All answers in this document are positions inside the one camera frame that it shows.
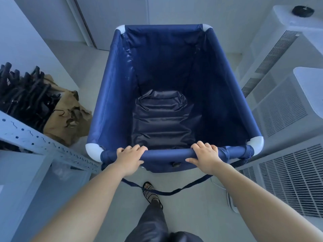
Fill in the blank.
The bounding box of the black patterned sandal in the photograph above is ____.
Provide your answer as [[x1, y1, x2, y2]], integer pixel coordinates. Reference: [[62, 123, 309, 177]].
[[143, 181, 163, 210]]

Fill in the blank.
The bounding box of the tall white air conditioner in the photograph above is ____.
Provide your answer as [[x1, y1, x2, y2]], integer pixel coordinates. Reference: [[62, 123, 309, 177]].
[[234, 4, 323, 98]]

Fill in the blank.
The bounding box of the person's right hand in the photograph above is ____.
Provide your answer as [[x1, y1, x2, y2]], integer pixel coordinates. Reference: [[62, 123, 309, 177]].
[[185, 141, 224, 175]]

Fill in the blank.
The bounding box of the white grilled air conditioner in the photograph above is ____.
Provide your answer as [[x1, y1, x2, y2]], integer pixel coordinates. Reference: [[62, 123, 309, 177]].
[[233, 135, 323, 226]]

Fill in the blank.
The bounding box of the black round object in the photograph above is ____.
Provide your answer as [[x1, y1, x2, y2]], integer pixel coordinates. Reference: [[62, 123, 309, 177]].
[[292, 5, 315, 17]]

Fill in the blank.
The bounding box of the person's left hand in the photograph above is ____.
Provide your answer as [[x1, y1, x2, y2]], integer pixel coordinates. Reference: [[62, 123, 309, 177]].
[[117, 145, 148, 177]]

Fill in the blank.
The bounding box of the grey metal shelf rack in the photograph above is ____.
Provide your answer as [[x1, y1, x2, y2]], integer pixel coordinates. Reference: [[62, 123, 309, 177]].
[[0, 110, 102, 242]]

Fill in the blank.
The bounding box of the person's right forearm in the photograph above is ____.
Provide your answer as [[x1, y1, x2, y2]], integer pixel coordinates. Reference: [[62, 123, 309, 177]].
[[202, 161, 323, 242]]

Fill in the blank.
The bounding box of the pile of black hangers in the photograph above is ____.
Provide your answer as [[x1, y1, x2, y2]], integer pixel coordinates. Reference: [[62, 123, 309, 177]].
[[0, 62, 62, 152]]

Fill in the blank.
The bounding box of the person's dark trouser leg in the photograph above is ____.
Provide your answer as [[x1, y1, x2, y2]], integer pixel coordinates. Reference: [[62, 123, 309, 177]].
[[125, 199, 203, 242]]

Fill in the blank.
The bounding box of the white door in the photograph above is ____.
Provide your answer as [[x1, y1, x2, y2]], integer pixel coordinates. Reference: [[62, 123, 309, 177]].
[[66, 0, 150, 51]]

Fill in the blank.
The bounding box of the person's left forearm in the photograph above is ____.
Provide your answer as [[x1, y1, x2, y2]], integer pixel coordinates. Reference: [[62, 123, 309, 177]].
[[31, 164, 142, 242]]

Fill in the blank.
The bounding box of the crumpled brown paper bag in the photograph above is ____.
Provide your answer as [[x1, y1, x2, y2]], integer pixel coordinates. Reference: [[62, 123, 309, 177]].
[[42, 74, 93, 147]]

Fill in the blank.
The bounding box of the white air purifier unit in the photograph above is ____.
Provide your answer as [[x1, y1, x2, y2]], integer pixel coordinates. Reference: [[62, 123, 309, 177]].
[[246, 67, 323, 150]]

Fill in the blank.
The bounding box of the blue fabric laundry cart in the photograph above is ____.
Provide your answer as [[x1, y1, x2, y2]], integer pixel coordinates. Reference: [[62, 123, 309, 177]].
[[85, 23, 264, 174]]

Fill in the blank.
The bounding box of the blue hanging strap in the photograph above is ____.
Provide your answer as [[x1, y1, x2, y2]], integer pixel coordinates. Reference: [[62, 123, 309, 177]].
[[121, 174, 212, 197]]

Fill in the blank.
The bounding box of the white cable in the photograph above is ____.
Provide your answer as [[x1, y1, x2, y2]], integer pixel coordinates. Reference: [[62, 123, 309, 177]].
[[210, 177, 227, 190]]

